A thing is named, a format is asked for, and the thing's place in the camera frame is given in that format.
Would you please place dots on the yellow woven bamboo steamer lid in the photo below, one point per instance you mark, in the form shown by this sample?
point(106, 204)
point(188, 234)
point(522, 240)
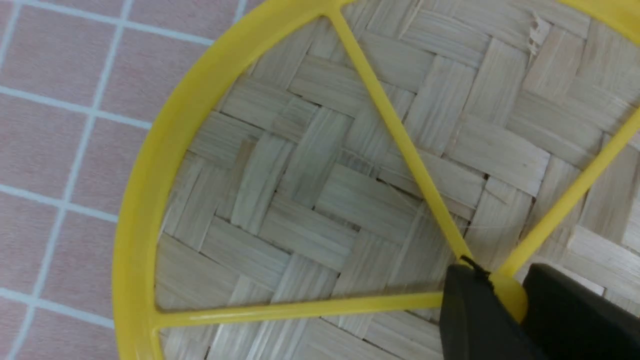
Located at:
point(308, 183)

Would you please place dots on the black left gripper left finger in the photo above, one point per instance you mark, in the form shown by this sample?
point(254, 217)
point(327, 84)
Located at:
point(474, 324)

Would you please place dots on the pink checkered tablecloth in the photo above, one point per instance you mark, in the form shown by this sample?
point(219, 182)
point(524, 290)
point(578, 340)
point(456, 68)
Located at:
point(81, 83)

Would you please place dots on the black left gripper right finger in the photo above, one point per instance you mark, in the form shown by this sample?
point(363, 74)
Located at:
point(567, 321)

